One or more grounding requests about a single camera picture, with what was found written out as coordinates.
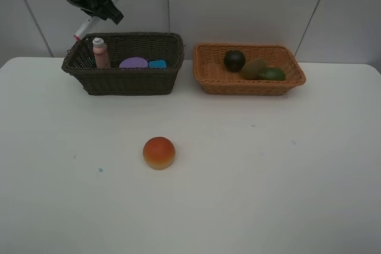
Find white marker red caps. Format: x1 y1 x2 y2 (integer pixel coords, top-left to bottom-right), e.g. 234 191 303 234
73 0 119 41

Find pink bottle white cap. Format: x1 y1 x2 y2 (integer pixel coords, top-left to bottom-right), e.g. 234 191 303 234
92 37 111 69

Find purple lidded round container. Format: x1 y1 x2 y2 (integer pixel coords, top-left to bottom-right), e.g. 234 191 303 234
119 57 149 69

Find blue whiteboard eraser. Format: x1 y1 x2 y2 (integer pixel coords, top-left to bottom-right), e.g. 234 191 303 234
148 59 167 68

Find dark purple mangosteen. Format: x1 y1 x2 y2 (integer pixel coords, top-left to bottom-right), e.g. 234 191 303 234
224 50 246 73

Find orange round bread bun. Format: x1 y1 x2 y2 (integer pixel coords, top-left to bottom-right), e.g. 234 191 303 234
143 137 176 170

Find brown kiwi fruit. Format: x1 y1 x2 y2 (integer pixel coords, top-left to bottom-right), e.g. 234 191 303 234
241 58 267 80

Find green lime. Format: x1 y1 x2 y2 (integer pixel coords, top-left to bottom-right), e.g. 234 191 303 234
258 67 286 81

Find dark brown wicker basket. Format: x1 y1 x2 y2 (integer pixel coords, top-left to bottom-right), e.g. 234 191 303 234
61 32 184 96

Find orange wicker basket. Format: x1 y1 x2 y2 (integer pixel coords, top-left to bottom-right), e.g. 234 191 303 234
193 43 306 96

